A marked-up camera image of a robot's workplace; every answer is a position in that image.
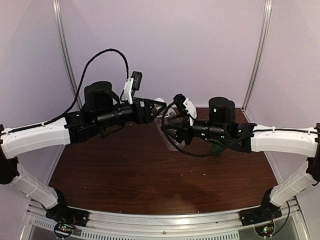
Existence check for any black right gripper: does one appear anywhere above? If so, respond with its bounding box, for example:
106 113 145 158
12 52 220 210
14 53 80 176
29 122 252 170
160 112 228 146

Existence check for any white flip bottle cap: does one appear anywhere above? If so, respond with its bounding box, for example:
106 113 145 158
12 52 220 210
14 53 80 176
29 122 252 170
154 97 165 110

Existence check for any clear plastic bottle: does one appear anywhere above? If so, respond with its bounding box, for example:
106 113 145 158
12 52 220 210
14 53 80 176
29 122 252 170
153 104 187 153

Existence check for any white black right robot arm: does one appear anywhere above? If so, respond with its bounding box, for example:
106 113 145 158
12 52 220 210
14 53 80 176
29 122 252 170
145 94 320 221

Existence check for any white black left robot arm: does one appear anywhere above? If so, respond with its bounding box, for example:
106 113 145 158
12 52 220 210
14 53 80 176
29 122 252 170
0 81 167 222

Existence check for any green plastic bottle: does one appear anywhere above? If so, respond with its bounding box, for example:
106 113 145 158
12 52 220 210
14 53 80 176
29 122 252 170
210 142 223 157

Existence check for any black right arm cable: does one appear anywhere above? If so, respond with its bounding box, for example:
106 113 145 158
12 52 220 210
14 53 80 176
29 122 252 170
160 98 253 158

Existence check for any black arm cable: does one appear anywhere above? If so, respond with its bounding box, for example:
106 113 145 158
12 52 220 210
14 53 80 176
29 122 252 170
7 48 132 133
160 98 253 158

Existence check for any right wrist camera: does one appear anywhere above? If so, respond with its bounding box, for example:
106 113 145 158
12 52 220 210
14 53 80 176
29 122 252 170
173 93 198 126

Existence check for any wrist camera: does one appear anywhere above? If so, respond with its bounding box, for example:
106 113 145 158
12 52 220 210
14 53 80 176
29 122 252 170
173 93 198 126
121 71 143 104

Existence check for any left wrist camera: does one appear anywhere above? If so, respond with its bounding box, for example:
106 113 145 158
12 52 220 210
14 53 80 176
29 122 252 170
121 71 143 104

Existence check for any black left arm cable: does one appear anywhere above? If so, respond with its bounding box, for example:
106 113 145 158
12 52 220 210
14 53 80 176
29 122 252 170
7 48 132 133

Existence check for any left aluminium frame post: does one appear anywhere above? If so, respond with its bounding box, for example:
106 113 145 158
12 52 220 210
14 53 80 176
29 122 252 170
52 0 78 97

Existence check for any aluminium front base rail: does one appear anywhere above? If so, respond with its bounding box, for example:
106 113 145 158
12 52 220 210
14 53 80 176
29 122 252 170
17 198 311 240

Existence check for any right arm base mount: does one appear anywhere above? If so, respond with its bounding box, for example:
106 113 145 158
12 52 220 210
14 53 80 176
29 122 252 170
239 188 282 238

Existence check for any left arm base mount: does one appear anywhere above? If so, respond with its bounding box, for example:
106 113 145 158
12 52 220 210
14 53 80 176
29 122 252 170
43 188 90 240

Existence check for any aluminium corner post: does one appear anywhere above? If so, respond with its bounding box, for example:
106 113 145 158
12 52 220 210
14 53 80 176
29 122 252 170
241 0 273 112

